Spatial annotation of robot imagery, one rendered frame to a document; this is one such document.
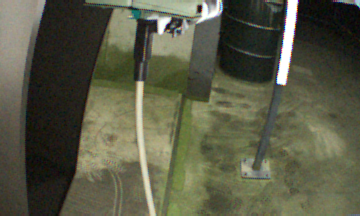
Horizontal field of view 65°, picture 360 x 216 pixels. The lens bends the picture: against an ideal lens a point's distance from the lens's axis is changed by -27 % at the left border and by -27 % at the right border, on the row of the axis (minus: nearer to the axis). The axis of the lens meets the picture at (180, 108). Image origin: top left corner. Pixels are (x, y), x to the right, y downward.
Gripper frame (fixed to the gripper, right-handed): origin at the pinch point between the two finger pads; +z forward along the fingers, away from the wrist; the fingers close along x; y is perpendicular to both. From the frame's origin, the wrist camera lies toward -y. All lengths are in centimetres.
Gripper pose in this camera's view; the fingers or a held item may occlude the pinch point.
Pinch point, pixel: (144, 13)
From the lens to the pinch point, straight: 77.1
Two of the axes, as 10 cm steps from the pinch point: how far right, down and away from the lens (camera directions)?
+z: -4.6, 3.5, -8.2
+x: -8.8, -3.2, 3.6
